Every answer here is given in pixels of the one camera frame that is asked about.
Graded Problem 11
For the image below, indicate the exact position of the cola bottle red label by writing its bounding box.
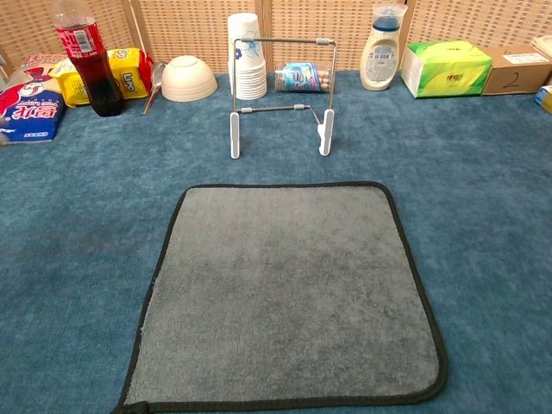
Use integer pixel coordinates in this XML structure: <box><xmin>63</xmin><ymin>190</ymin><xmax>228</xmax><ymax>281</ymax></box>
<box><xmin>51</xmin><ymin>0</ymin><xmax>126</xmax><ymax>118</ymax></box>

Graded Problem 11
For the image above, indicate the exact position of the grey and blue cloth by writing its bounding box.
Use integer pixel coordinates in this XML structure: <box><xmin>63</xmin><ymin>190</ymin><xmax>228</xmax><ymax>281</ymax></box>
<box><xmin>112</xmin><ymin>180</ymin><xmax>449</xmax><ymax>414</ymax></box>

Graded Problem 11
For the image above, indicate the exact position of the blue table cloth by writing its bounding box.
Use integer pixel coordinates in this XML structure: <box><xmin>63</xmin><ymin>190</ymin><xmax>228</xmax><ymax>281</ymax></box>
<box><xmin>0</xmin><ymin>71</ymin><xmax>552</xmax><ymax>414</ymax></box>

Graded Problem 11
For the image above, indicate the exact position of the white paper cup stack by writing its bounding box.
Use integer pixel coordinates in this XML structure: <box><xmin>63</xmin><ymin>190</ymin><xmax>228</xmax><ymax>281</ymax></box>
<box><xmin>227</xmin><ymin>12</ymin><xmax>268</xmax><ymax>101</ymax></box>

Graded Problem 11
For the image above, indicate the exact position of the brown cardboard box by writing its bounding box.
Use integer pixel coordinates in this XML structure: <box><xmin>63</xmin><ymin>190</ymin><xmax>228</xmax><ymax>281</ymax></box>
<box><xmin>481</xmin><ymin>45</ymin><xmax>552</xmax><ymax>97</ymax></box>

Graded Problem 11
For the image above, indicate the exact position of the cream detergent bottle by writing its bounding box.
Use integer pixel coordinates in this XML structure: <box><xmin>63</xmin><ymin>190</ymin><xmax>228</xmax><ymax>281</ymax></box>
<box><xmin>359</xmin><ymin>3</ymin><xmax>409</xmax><ymax>92</ymax></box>

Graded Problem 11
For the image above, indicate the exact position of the woven bamboo folding screen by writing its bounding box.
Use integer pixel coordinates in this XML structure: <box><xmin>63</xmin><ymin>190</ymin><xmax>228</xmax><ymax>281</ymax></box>
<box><xmin>0</xmin><ymin>0</ymin><xmax>552</xmax><ymax>81</ymax></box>

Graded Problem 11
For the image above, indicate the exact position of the cream upturned bowl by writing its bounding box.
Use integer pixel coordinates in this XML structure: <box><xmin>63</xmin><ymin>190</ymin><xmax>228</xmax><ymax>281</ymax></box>
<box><xmin>160</xmin><ymin>54</ymin><xmax>219</xmax><ymax>104</ymax></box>

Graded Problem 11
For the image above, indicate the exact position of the yellow biscuit bag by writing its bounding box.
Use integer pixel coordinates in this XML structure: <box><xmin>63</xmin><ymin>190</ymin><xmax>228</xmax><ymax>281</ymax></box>
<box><xmin>49</xmin><ymin>47</ymin><xmax>154</xmax><ymax>109</ymax></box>

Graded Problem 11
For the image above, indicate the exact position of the orange and blue box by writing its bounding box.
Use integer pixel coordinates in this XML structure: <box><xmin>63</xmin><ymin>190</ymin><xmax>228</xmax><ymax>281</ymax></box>
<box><xmin>533</xmin><ymin>85</ymin><xmax>552</xmax><ymax>116</ymax></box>

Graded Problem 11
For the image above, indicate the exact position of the beige lidded food container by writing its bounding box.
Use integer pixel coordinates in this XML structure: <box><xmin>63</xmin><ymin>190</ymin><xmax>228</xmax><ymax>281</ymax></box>
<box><xmin>530</xmin><ymin>35</ymin><xmax>552</xmax><ymax>60</ymax></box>

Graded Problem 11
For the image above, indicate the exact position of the green tissue pack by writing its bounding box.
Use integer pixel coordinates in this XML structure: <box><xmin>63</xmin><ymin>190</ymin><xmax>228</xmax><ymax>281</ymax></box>
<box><xmin>400</xmin><ymin>40</ymin><xmax>493</xmax><ymax>99</ymax></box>

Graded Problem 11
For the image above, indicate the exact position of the clear candy box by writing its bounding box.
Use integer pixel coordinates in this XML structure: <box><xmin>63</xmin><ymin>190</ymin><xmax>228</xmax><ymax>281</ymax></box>
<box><xmin>274</xmin><ymin>61</ymin><xmax>336</xmax><ymax>94</ymax></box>

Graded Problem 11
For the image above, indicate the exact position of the red white blue snack bag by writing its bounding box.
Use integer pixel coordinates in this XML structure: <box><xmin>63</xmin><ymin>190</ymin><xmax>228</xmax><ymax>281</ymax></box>
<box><xmin>0</xmin><ymin>53</ymin><xmax>68</xmax><ymax>146</ymax></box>

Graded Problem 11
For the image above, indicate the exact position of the metal wire towel rack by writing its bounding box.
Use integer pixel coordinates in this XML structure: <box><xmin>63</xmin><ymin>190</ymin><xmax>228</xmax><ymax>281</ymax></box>
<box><xmin>229</xmin><ymin>37</ymin><xmax>337</xmax><ymax>160</ymax></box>

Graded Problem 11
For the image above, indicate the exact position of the metal spoon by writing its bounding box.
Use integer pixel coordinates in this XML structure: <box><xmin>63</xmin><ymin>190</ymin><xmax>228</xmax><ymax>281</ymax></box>
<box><xmin>141</xmin><ymin>61</ymin><xmax>168</xmax><ymax>116</ymax></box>

